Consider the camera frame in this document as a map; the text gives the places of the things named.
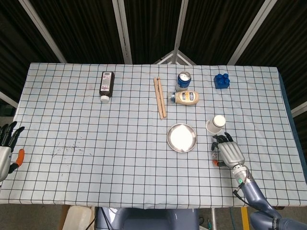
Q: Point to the wooden stick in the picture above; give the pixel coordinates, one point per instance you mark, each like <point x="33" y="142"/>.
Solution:
<point x="161" y="95"/>
<point x="157" y="95"/>

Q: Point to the metal table leg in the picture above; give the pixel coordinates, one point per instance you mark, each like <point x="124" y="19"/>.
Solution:
<point x="213" y="219"/>

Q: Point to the mayonnaise squeeze bottle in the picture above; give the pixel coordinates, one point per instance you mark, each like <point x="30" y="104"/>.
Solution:
<point x="185" y="97"/>

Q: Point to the white paper cup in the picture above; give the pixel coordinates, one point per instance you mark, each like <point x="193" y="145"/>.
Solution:
<point x="214" y="125"/>

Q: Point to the white triangular frame brace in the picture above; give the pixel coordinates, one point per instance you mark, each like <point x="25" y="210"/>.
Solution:
<point x="173" y="56"/>

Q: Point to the light blue checkered tablecloth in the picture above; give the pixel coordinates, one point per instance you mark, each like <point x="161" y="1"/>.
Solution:
<point x="96" y="143"/>

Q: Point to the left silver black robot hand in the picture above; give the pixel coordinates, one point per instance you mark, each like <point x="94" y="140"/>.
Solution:
<point x="4" y="158"/>

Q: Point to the silver metal plate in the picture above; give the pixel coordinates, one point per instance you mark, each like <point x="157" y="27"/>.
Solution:
<point x="181" y="137"/>

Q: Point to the blue toy building block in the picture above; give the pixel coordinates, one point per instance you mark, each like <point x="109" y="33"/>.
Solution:
<point x="221" y="82"/>

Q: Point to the white plastic jug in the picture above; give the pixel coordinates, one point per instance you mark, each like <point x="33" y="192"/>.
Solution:
<point x="78" y="219"/>

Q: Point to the blue soda can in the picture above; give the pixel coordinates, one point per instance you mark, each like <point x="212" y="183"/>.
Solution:
<point x="183" y="82"/>

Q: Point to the brown bottle white cap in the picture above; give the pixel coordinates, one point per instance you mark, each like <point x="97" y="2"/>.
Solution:
<point x="106" y="83"/>

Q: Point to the white metal frame post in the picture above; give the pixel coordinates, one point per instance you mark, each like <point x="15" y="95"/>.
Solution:
<point x="122" y="31"/>
<point x="181" y="24"/>
<point x="251" y="31"/>
<point x="43" y="31"/>

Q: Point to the white die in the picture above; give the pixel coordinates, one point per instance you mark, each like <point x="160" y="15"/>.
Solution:
<point x="214" y="155"/>

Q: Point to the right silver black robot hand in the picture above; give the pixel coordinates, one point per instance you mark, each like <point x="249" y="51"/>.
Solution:
<point x="231" y="153"/>

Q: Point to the grey-blue robot torso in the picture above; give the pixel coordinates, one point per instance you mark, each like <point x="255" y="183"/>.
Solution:
<point x="148" y="219"/>

